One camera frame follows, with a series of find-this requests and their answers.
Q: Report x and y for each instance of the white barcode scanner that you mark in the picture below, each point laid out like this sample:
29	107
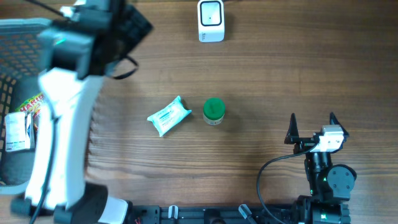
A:
211	20

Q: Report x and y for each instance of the Haribo candy bag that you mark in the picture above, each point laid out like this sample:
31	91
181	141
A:
32	106

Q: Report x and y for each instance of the grey plastic basket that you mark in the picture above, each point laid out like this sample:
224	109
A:
20	53

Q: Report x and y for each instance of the white paper box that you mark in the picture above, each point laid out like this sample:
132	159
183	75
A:
19	131

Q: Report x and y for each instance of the teal wet wipes pack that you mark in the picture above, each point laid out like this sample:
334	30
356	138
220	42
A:
165	119

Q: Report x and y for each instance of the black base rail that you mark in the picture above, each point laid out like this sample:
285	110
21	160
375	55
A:
242	214

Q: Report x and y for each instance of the green lid spice jar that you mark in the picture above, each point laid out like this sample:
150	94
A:
213	111

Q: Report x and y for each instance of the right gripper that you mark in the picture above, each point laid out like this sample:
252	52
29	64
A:
304	144

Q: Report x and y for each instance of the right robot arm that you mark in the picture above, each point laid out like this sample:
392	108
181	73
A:
330	185

